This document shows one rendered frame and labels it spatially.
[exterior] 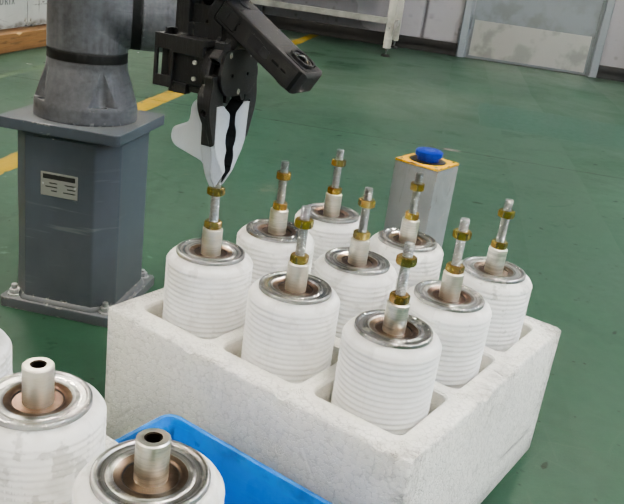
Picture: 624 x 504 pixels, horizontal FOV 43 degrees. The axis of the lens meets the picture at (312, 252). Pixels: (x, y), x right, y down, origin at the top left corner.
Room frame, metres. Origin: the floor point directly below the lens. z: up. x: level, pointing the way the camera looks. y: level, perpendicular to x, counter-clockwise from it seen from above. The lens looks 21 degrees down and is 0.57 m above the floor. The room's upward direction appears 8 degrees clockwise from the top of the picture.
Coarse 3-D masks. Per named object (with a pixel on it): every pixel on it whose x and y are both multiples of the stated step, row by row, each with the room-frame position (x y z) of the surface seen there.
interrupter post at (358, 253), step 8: (352, 240) 0.83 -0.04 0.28; (360, 240) 0.83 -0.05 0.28; (368, 240) 0.83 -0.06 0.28; (352, 248) 0.83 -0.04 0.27; (360, 248) 0.83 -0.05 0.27; (368, 248) 0.83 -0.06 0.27; (352, 256) 0.83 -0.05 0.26; (360, 256) 0.83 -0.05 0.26; (352, 264) 0.83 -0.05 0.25; (360, 264) 0.83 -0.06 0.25
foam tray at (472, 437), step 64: (128, 320) 0.76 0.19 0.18; (128, 384) 0.76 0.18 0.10; (192, 384) 0.71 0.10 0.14; (256, 384) 0.66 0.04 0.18; (320, 384) 0.68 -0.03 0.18; (512, 384) 0.76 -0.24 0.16; (256, 448) 0.66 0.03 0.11; (320, 448) 0.62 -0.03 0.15; (384, 448) 0.59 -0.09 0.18; (448, 448) 0.64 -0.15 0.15; (512, 448) 0.82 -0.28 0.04
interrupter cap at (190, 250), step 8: (192, 240) 0.83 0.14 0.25; (200, 240) 0.83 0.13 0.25; (224, 240) 0.84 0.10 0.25; (176, 248) 0.79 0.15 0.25; (184, 248) 0.80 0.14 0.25; (192, 248) 0.80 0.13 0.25; (200, 248) 0.81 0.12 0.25; (224, 248) 0.82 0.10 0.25; (232, 248) 0.82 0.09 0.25; (240, 248) 0.82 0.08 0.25; (184, 256) 0.77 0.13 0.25; (192, 256) 0.78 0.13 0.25; (200, 256) 0.78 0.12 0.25; (224, 256) 0.80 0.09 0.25; (232, 256) 0.79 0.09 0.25; (240, 256) 0.79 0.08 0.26; (200, 264) 0.77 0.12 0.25; (208, 264) 0.77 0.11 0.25; (216, 264) 0.77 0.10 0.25; (224, 264) 0.77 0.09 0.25; (232, 264) 0.78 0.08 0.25
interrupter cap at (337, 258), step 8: (336, 248) 0.86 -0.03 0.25; (344, 248) 0.87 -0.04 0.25; (328, 256) 0.83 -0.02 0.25; (336, 256) 0.84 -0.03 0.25; (344, 256) 0.85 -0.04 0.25; (368, 256) 0.85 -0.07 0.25; (376, 256) 0.86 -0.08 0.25; (328, 264) 0.82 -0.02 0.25; (336, 264) 0.81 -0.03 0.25; (344, 264) 0.82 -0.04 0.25; (368, 264) 0.84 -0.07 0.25; (376, 264) 0.83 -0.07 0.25; (384, 264) 0.84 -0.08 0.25; (352, 272) 0.80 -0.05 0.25; (360, 272) 0.80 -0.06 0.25; (368, 272) 0.80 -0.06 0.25; (376, 272) 0.81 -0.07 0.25; (384, 272) 0.81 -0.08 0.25
